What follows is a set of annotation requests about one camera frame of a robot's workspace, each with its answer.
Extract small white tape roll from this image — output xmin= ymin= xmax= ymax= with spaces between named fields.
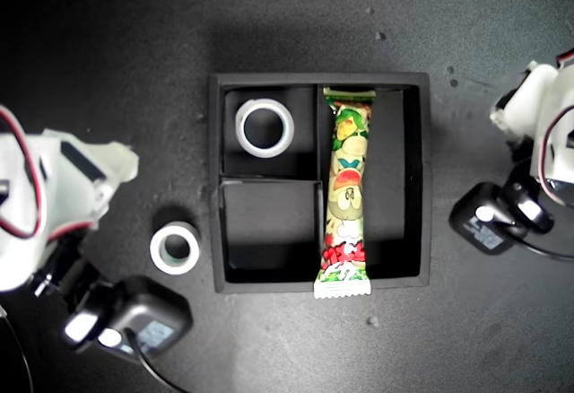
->
xmin=149 ymin=220 xmax=202 ymax=276

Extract large white tape roll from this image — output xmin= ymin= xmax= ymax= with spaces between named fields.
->
xmin=234 ymin=98 xmax=296 ymax=160

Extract green printed snack bar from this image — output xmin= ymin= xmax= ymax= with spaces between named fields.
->
xmin=312 ymin=86 xmax=378 ymax=301

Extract black compartment tray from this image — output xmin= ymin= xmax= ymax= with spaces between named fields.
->
xmin=207 ymin=72 xmax=433 ymax=295

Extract black camera cable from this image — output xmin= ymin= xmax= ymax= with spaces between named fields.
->
xmin=124 ymin=327 xmax=193 ymax=393
xmin=513 ymin=236 xmax=574 ymax=263

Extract thin black cable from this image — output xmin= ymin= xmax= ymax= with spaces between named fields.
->
xmin=0 ymin=302 xmax=36 ymax=393

